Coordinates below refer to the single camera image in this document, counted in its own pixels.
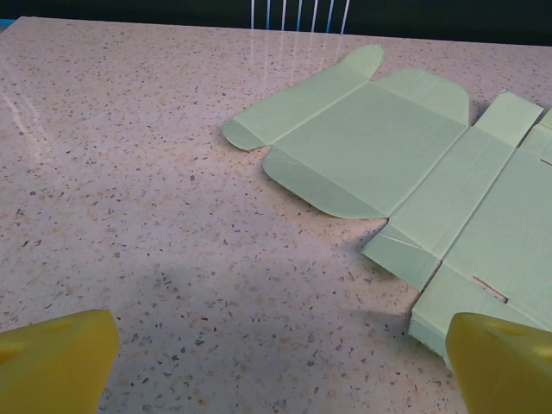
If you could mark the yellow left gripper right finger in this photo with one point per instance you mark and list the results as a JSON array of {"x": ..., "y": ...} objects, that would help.
[{"x": 504, "y": 371}]

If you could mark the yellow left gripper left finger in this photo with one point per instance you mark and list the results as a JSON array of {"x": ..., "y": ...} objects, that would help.
[{"x": 52, "y": 366}]

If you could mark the light green paper box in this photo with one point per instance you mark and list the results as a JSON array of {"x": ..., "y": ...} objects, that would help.
[{"x": 366, "y": 142}]

